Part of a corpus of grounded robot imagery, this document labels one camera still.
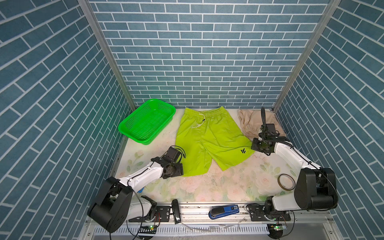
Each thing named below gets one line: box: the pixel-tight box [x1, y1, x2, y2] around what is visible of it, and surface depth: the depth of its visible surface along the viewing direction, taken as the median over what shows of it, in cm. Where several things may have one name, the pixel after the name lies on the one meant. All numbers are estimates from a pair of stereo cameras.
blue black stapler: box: [208, 204, 240, 220], surface depth 74 cm
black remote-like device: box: [171, 199, 181, 224], surface depth 74 cm
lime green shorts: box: [175, 106, 255, 177], surface depth 102 cm
